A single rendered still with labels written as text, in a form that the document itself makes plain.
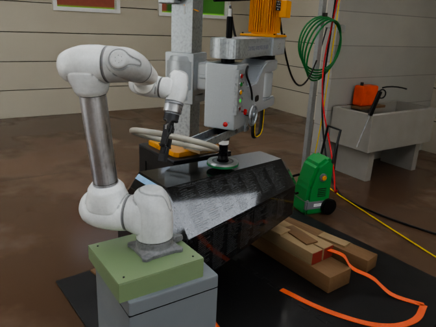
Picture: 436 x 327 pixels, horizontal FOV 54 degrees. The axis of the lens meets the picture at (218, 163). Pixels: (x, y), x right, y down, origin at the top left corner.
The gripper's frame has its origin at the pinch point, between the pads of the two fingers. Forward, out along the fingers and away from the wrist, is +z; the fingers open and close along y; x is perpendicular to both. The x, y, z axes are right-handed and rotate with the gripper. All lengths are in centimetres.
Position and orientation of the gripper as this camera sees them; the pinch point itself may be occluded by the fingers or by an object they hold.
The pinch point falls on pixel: (163, 154)
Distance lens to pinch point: 209.7
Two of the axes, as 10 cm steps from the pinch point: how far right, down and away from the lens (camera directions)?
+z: -1.9, 9.8, -0.3
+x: -9.7, -1.9, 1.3
